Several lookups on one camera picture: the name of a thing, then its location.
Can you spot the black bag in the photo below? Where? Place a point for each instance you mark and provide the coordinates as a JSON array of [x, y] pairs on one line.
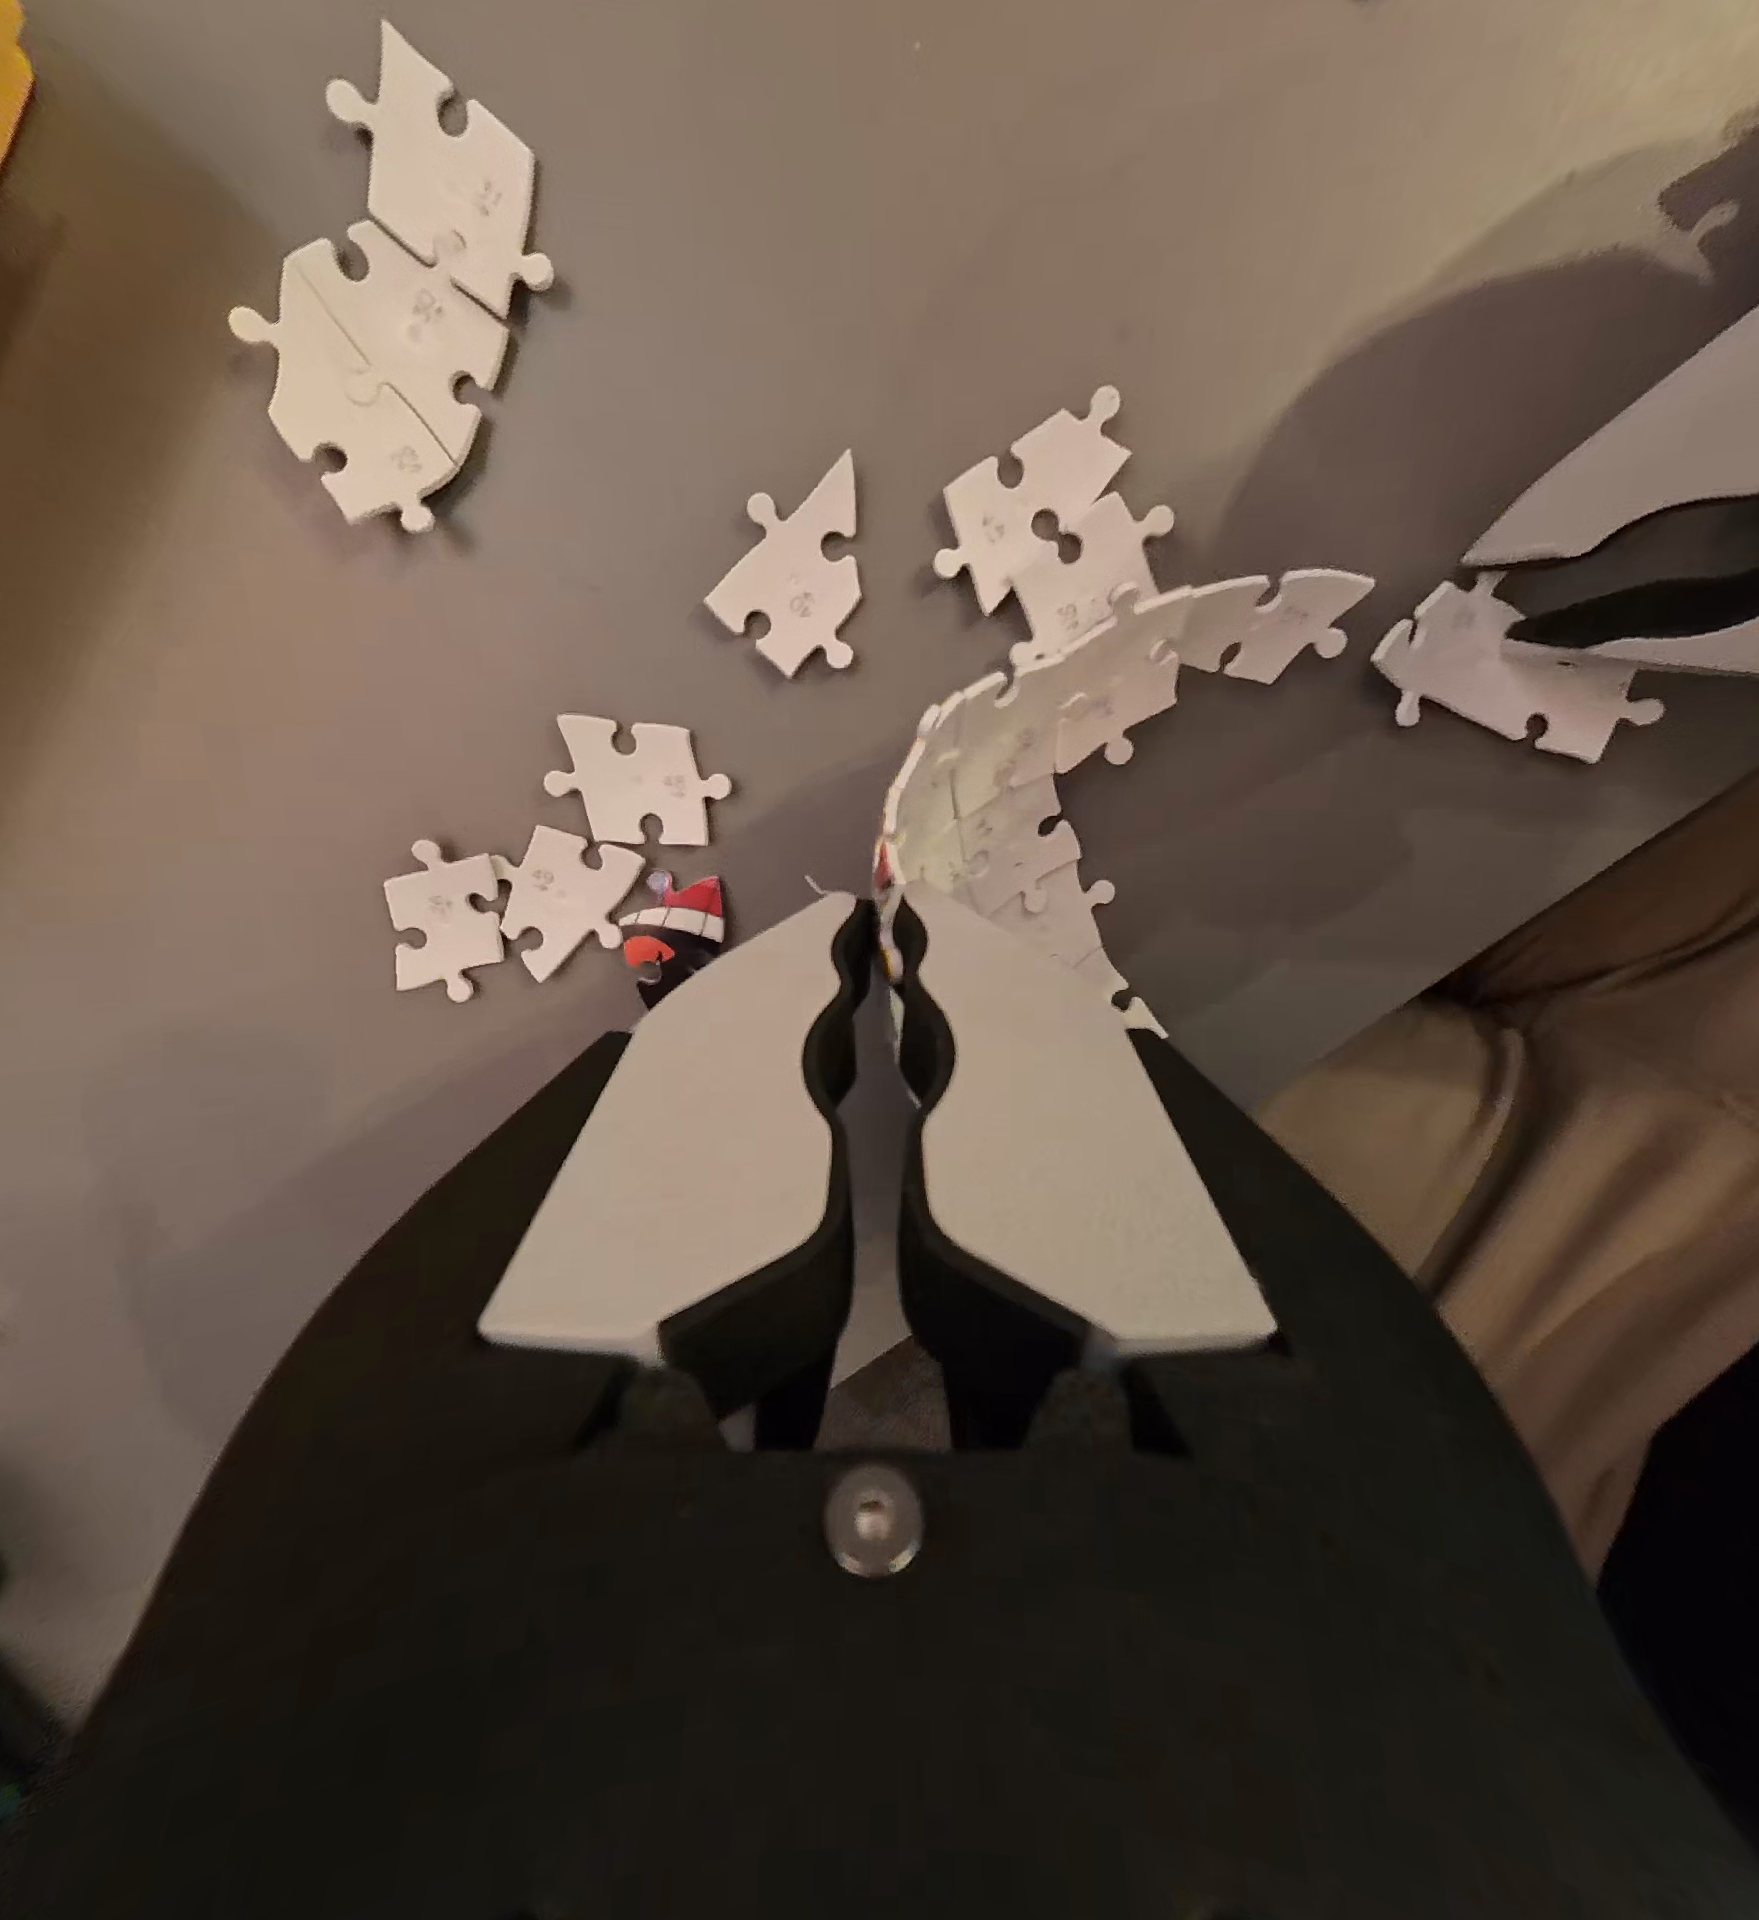
[[1733, 1577]]

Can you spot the three joined white puzzle pieces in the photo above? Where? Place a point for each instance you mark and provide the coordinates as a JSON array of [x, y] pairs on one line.
[[401, 329]]

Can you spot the pointed white puzzle piece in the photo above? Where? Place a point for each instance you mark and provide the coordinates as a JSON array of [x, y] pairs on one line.
[[803, 578]]

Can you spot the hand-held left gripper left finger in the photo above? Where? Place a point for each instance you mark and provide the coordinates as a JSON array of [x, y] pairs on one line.
[[668, 1184]]

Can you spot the printed red black puzzle piece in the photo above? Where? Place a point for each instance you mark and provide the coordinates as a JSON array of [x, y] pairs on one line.
[[677, 931]]

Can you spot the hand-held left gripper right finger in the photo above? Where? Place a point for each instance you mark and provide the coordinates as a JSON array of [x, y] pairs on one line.
[[1091, 1184]]

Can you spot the person's beige trousers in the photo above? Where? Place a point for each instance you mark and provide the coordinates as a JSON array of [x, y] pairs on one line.
[[1644, 1050]]

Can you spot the curved assembled puzzle ball section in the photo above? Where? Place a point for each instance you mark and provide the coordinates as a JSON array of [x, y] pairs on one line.
[[999, 781]]

